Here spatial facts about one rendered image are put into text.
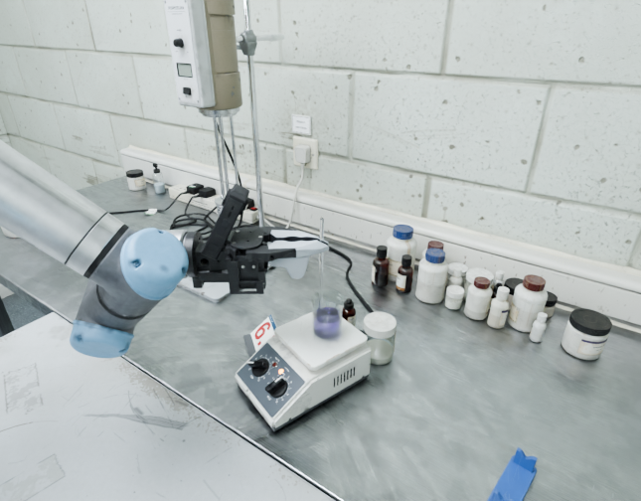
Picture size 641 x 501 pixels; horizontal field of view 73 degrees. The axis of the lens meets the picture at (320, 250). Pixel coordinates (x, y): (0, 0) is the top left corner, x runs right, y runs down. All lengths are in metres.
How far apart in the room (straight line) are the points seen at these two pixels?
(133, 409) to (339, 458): 0.34
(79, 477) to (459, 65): 1.00
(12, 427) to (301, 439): 0.45
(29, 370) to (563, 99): 1.12
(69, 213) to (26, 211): 0.04
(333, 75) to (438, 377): 0.76
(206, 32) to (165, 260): 0.54
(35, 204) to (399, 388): 0.59
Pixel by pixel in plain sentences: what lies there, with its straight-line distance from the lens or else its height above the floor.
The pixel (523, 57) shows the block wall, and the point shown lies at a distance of 1.00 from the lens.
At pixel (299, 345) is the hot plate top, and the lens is 0.72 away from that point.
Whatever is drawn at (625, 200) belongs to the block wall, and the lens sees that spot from 1.03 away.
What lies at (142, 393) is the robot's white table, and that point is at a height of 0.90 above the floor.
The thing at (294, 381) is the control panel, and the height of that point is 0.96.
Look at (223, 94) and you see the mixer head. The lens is 0.96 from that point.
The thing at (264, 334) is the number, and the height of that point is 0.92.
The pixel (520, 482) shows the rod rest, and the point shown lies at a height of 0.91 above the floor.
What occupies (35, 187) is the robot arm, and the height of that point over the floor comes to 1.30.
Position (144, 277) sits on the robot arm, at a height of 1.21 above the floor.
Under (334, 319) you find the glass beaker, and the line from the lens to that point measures 0.70.
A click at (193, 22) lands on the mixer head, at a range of 0.93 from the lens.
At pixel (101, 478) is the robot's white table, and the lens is 0.74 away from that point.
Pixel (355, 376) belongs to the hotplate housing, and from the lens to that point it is 0.76.
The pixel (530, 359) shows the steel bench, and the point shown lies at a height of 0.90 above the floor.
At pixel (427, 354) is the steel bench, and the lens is 0.86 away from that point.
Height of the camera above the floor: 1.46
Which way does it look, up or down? 28 degrees down
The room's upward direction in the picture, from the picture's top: straight up
